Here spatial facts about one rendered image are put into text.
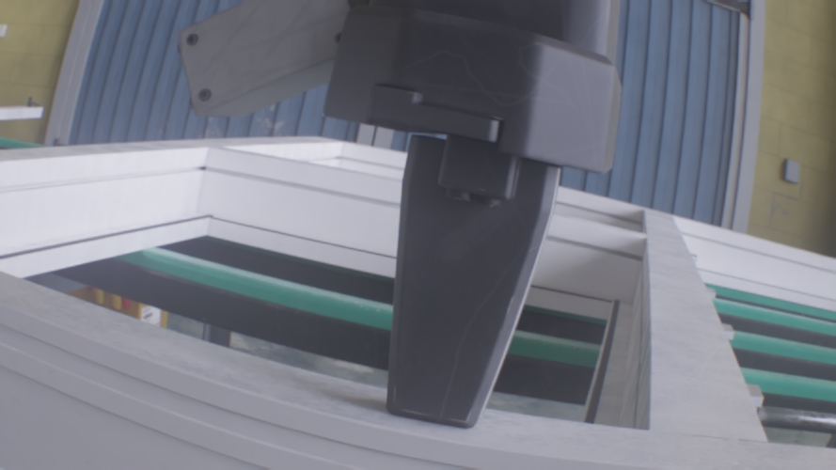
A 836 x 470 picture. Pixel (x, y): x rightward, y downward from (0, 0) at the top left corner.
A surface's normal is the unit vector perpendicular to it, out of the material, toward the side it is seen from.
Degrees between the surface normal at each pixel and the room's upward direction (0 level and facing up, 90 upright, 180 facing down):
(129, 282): 90
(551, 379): 90
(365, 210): 90
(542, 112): 90
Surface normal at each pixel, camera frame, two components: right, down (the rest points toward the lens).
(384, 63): -0.80, -0.10
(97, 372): -0.17, 0.06
